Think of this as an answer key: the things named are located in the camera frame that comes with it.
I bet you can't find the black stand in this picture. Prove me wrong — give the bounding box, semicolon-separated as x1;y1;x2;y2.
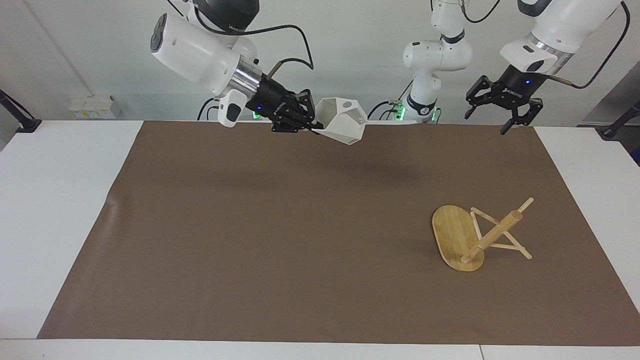
0;89;43;134
599;100;640;140

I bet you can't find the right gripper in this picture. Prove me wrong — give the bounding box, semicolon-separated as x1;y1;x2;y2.
253;78;324;135

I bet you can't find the wooden cup rack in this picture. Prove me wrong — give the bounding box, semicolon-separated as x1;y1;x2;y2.
431;197;535;273

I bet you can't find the white wall socket box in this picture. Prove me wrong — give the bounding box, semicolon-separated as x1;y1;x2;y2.
68;94;122;120

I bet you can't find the black cable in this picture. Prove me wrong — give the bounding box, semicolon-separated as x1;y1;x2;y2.
192;6;315;81
461;0;502;24
196;97;221;121
366;100;399;121
545;0;632;91

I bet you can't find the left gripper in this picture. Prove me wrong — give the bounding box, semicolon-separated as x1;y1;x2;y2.
464;64;545;136

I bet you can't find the white faceted cup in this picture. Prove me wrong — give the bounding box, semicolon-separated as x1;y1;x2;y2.
310;97;369;146

